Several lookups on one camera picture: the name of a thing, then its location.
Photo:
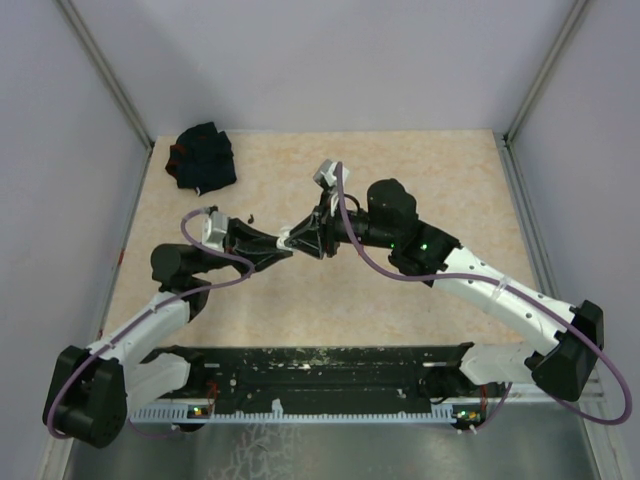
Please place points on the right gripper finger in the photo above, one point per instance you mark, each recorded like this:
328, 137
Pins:
309, 229
311, 248

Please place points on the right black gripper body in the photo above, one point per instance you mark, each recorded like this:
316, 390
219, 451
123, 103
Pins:
336, 222

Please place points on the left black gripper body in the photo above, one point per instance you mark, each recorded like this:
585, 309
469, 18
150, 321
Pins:
228, 245

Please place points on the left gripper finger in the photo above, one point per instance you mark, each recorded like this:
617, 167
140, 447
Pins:
248, 234
263, 259

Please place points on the white charging case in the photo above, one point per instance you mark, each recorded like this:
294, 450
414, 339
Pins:
282, 242

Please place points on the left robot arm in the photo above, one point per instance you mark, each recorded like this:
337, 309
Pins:
94, 390

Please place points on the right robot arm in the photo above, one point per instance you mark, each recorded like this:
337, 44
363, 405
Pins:
551, 356

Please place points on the dark crumpled cloth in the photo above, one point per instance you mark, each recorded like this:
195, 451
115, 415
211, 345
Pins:
202, 160

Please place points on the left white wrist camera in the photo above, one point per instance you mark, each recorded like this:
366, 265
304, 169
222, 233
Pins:
214, 230

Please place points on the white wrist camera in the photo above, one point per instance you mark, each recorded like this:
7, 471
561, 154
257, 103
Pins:
326, 179
214, 230

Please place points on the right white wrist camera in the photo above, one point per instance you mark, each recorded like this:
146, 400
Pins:
326, 179

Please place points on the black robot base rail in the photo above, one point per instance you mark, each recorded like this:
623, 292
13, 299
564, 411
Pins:
328, 380

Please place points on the left aluminium frame post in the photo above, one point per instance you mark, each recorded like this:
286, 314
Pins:
106, 73

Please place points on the aluminium frame post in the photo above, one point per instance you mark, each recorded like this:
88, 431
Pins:
106, 73
568, 30

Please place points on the right aluminium frame post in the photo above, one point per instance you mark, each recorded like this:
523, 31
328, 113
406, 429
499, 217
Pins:
568, 30

